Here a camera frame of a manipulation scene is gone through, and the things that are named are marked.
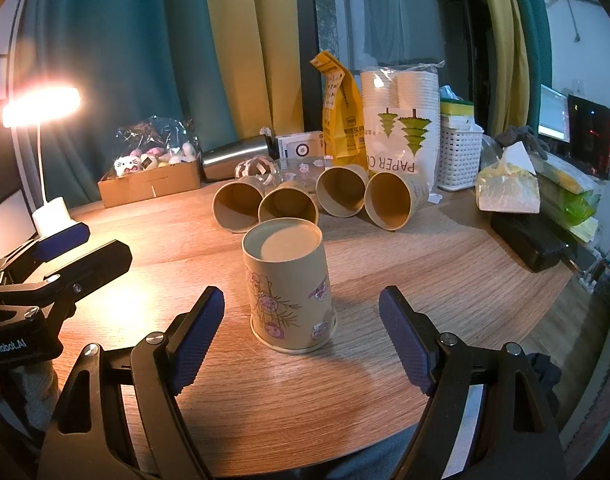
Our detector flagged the grey gloves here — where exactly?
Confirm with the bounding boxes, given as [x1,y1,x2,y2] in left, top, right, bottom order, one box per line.
[494,126,549,161]

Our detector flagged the wide green curtain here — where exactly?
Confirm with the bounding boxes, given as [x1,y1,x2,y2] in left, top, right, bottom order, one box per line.
[14,0,237,207]

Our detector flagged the yellow paper bag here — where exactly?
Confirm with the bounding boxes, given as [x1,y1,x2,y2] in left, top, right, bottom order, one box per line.
[309,50,370,172]

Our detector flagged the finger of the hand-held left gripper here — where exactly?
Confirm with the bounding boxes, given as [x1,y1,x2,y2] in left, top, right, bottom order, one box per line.
[0,221,90,291]
[0,240,133,319]

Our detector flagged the narrow green curtain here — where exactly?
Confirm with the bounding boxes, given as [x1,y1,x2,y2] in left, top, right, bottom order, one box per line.
[505,0,554,132]

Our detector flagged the bright monitor screen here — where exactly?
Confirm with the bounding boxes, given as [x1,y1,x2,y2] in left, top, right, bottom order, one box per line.
[538,84,570,144]

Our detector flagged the narrow yellow curtain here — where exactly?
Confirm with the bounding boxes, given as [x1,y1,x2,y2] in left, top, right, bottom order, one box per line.
[474,0,532,137]

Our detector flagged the clear plastic container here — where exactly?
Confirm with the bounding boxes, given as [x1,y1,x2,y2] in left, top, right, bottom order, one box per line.
[277,157,337,184]

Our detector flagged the grey screen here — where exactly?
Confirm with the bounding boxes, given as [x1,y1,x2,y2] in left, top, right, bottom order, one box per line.
[0,189,39,257]

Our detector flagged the wide yellow curtain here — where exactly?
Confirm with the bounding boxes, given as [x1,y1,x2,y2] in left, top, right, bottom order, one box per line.
[202,0,307,134]

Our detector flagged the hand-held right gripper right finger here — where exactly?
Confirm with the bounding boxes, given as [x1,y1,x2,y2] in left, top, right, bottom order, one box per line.
[379,285,568,480]

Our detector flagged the white desk lamp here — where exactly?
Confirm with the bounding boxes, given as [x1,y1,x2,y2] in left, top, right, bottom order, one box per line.
[2,87,82,240]

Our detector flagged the black box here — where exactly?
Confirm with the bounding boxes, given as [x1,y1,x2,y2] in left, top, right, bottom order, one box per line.
[490,209,569,274]

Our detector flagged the small white box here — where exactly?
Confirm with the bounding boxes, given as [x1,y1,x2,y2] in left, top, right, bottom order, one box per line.
[276,130,326,161]

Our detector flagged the printed brown paper cup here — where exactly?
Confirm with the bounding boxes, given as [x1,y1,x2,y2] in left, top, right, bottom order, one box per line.
[242,217,339,356]

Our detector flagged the tissue pack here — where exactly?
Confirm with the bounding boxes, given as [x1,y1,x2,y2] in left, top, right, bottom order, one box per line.
[474,142,542,214]

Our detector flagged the plastic bag of paper cups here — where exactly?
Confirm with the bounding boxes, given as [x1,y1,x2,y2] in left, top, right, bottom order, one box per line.
[359,61,444,197]

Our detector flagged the stack of green yellow packets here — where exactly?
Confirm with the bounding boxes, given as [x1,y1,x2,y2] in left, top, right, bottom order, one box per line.
[534,152,604,247]

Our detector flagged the white plastic basket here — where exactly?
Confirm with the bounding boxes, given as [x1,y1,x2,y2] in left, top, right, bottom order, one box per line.
[437,114,485,192]

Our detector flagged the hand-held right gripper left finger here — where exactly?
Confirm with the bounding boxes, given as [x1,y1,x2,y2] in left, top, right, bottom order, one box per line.
[37,285,226,480]

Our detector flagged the clear patterned plastic cup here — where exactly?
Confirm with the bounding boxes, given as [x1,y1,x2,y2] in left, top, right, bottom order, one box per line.
[234,156,281,187]

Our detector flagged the clear bag of plush toys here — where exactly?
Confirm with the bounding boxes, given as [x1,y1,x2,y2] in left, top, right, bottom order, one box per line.
[113,117,201,177]

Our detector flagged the cardboard box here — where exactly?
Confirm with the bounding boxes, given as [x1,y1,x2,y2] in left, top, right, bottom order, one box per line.
[97,161,204,210]

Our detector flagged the yellow green sponge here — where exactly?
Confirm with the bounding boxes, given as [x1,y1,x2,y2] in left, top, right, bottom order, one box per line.
[438,99,476,117]

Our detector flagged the person's trousers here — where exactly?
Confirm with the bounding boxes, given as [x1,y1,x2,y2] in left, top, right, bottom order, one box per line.
[325,424,419,480]

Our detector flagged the steel thermos flask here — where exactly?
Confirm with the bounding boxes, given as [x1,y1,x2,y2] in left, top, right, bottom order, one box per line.
[200,134,279,183]

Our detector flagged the black laptop screen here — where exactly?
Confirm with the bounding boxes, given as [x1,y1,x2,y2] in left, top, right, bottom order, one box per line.
[567,93,610,181]

